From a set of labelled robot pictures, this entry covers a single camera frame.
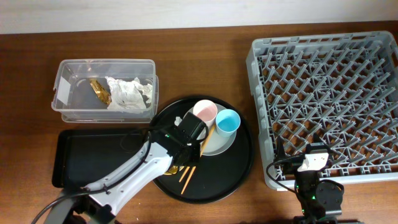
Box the wooden chopstick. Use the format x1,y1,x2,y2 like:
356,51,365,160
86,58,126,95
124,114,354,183
179,166,190,182
180,125,216,195

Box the yellow bowl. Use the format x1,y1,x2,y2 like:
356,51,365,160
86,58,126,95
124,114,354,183
164,166,184,175

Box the pink cup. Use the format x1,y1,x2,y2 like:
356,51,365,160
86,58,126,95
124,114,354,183
193,100,218,128

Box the blue cup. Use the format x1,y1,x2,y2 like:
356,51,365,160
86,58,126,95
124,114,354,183
215,109,241,138

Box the white napkin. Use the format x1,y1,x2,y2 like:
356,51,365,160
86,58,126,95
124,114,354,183
106,77,153,110

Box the gold snack wrapper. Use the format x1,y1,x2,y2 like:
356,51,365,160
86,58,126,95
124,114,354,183
89,78,111,105

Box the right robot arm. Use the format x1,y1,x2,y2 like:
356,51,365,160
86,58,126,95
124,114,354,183
293,142,345,224

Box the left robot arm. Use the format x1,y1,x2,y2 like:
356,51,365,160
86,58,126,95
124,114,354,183
33,113,210,223

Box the grey dishwasher rack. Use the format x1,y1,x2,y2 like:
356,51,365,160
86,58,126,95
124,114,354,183
246,31,397,191

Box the round black tray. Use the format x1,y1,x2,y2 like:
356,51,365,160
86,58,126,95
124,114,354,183
150,95,255,203

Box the black rectangular tray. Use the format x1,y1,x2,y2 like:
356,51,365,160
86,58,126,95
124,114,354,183
52,128,144,189

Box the clear plastic bin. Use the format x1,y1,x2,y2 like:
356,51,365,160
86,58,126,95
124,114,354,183
52,59,159,123

